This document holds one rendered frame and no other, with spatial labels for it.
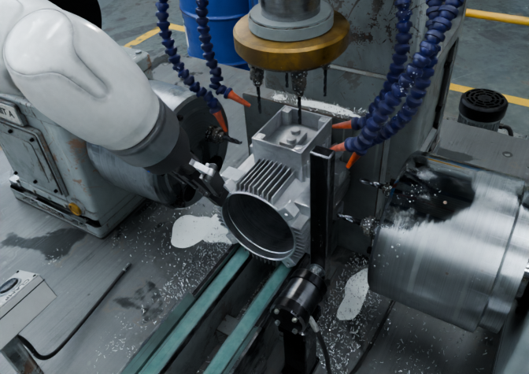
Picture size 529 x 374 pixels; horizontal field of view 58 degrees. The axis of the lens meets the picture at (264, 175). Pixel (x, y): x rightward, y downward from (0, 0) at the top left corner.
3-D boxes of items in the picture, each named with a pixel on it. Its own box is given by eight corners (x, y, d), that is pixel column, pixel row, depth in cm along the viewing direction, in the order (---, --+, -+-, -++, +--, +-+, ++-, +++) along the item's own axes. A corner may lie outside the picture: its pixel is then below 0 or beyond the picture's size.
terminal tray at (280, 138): (284, 135, 96) (282, 104, 91) (332, 149, 91) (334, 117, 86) (253, 168, 88) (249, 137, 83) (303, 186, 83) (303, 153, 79)
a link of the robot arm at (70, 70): (183, 101, 55) (116, 57, 61) (101, 9, 41) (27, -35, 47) (123, 174, 53) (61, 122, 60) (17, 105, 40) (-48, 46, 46)
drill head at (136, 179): (135, 132, 128) (109, 46, 112) (249, 170, 113) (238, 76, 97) (63, 187, 112) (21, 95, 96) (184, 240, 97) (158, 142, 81)
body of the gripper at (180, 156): (190, 121, 61) (218, 151, 69) (140, 106, 64) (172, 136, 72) (163, 172, 59) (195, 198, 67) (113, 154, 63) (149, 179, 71)
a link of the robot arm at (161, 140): (117, 77, 60) (142, 101, 65) (81, 140, 58) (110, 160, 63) (173, 93, 56) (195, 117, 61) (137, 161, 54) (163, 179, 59)
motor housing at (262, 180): (271, 185, 107) (265, 114, 95) (349, 212, 99) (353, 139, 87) (220, 244, 95) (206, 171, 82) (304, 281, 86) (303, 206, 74)
